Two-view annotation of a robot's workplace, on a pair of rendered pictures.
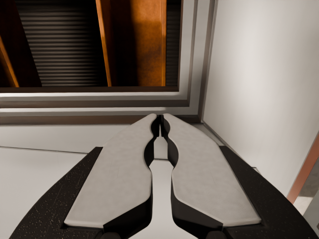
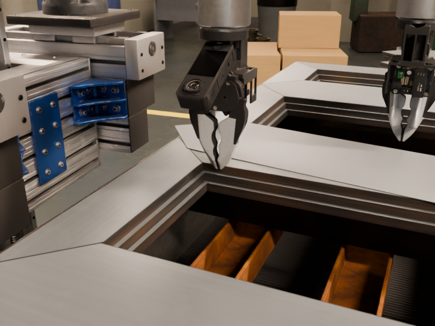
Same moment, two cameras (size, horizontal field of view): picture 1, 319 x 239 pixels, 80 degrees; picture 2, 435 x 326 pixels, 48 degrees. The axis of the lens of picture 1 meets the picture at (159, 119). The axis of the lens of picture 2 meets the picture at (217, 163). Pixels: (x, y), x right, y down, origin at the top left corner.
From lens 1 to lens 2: 0.67 m
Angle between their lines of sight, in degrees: 41
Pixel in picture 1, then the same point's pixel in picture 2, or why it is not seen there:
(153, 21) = not seen: hidden behind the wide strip
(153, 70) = (226, 258)
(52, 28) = not seen: outside the picture
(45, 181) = (292, 162)
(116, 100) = (239, 186)
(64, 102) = (265, 189)
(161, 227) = (248, 139)
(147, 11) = not seen: hidden behind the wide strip
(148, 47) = (222, 269)
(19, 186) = (309, 163)
